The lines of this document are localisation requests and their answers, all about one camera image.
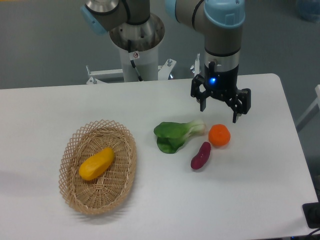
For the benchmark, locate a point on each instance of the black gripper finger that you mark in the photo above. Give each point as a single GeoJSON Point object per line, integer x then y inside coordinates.
{"type": "Point", "coordinates": [240, 103]}
{"type": "Point", "coordinates": [195, 92]}

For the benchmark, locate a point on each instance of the purple sweet potato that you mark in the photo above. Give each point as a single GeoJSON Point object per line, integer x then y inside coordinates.
{"type": "Point", "coordinates": [201, 158]}

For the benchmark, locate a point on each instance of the green bok choy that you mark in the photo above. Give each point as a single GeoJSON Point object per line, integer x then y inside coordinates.
{"type": "Point", "coordinates": [173, 135]}

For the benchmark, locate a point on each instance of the yellow mango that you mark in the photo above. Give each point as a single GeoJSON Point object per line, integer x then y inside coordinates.
{"type": "Point", "coordinates": [97, 164]}

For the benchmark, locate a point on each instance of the black device at edge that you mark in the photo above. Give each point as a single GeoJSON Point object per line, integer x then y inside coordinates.
{"type": "Point", "coordinates": [312, 214]}

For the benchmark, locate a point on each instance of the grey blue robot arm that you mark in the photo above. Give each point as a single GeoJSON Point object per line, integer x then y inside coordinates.
{"type": "Point", "coordinates": [137, 33]}

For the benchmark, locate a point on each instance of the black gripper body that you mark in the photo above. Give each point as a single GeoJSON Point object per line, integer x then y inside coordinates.
{"type": "Point", "coordinates": [220, 79]}

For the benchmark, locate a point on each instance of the orange tangerine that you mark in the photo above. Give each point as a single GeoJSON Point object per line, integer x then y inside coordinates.
{"type": "Point", "coordinates": [219, 135]}

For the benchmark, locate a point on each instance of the white metal base frame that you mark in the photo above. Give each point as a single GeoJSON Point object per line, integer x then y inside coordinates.
{"type": "Point", "coordinates": [164, 72]}

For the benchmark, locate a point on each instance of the oval wicker basket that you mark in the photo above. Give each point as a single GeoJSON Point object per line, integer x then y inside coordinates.
{"type": "Point", "coordinates": [110, 189]}

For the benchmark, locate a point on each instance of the white furniture leg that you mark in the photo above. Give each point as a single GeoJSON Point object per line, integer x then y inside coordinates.
{"type": "Point", "coordinates": [310, 112]}

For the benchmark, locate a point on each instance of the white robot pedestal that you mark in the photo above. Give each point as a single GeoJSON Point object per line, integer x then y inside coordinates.
{"type": "Point", "coordinates": [145, 61]}

